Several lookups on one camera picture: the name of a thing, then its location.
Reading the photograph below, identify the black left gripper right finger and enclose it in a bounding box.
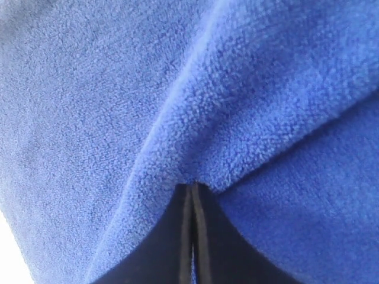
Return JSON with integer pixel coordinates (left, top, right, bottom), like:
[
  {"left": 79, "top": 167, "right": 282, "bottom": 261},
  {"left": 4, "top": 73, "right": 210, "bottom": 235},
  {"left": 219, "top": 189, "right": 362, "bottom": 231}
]
[{"left": 192, "top": 183, "right": 296, "bottom": 283}]

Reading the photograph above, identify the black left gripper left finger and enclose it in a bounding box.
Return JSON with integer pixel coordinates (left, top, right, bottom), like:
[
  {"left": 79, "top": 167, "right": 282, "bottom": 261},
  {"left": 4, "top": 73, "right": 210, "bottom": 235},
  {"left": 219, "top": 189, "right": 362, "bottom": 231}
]
[{"left": 95, "top": 184, "right": 193, "bottom": 284}]

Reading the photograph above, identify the blue microfiber towel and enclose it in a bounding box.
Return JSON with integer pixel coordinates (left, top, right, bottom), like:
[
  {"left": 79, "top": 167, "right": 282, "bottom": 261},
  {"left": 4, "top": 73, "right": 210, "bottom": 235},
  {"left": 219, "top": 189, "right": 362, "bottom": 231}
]
[{"left": 1, "top": 1, "right": 378, "bottom": 283}]

